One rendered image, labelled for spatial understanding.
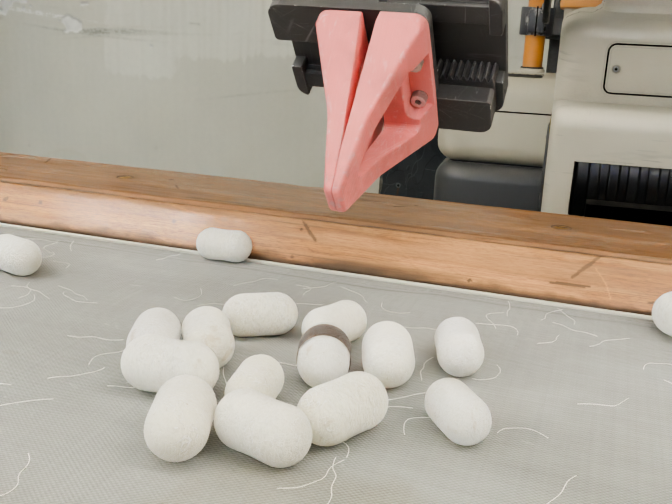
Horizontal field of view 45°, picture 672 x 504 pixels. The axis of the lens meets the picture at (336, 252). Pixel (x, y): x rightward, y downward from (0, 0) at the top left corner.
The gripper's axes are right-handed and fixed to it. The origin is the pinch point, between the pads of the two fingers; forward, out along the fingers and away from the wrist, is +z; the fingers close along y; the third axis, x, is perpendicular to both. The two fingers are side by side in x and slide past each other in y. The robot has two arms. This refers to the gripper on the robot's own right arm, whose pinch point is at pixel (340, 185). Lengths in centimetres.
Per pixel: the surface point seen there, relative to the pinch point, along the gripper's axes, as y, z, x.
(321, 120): -72, -135, 147
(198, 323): -4.5, 6.2, 2.0
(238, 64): -99, -142, 135
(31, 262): -17.8, 2.1, 7.1
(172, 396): -2.0, 10.9, -2.3
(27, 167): -30.3, -10.3, 16.0
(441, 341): 4.7, 3.8, 4.5
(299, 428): 2.2, 10.8, -1.6
